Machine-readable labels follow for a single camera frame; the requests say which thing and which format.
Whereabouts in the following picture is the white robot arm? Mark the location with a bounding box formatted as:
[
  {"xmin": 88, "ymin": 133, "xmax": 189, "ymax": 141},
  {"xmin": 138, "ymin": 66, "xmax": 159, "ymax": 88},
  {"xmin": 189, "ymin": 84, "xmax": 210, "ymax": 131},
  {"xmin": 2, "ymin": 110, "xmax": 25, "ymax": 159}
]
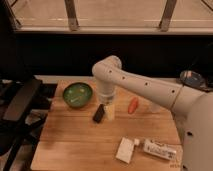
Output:
[{"xmin": 92, "ymin": 56, "xmax": 213, "ymax": 171}]

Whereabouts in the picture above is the blue round dish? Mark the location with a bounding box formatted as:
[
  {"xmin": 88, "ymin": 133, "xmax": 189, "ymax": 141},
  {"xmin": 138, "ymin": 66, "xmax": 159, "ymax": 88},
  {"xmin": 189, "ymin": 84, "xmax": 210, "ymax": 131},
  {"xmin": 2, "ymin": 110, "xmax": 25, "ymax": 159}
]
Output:
[{"xmin": 180, "ymin": 70, "xmax": 205, "ymax": 88}]

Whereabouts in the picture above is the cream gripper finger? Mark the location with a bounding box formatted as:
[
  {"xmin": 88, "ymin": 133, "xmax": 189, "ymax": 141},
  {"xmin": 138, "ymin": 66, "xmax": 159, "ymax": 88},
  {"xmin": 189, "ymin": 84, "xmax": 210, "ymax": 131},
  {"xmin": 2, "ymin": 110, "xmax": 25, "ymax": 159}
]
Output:
[{"xmin": 104, "ymin": 104, "xmax": 115, "ymax": 121}]

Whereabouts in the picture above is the white toothpaste tube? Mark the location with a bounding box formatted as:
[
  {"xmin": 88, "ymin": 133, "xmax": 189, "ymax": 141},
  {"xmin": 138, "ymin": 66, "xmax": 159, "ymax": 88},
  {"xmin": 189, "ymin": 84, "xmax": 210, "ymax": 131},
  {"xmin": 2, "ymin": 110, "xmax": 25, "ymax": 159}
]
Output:
[{"xmin": 142, "ymin": 139, "xmax": 177, "ymax": 161}]

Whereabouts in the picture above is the black office chair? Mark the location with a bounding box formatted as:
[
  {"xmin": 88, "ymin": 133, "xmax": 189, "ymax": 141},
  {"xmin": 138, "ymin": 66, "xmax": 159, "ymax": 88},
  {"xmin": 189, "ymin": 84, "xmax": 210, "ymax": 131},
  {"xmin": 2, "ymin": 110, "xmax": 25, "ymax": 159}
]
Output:
[{"xmin": 0, "ymin": 78, "xmax": 51, "ymax": 171}]

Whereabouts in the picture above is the black eraser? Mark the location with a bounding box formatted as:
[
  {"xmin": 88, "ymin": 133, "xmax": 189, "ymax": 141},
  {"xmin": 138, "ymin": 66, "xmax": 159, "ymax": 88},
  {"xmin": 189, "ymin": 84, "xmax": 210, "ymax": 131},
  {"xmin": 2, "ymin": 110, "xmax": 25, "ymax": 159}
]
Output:
[{"xmin": 93, "ymin": 104, "xmax": 105, "ymax": 123}]

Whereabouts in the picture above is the white sponge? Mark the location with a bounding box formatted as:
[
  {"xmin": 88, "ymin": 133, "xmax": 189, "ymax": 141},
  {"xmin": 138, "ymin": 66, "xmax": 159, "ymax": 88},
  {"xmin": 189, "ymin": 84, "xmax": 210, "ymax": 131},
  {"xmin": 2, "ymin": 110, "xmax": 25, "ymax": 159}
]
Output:
[{"xmin": 116, "ymin": 137, "xmax": 134, "ymax": 164}]

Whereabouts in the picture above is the green bowl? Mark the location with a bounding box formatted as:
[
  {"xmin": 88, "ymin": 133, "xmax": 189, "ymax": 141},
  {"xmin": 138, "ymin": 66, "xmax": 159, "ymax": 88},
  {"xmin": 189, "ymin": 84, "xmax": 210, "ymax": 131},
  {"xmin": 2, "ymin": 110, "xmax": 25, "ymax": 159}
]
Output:
[{"xmin": 62, "ymin": 82, "xmax": 93, "ymax": 108}]

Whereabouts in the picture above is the orange carrot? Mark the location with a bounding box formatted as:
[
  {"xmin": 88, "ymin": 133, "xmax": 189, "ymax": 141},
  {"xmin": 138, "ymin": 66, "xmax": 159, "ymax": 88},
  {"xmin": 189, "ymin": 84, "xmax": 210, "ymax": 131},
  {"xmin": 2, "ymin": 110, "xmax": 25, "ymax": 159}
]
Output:
[{"xmin": 128, "ymin": 97, "xmax": 139, "ymax": 114}]

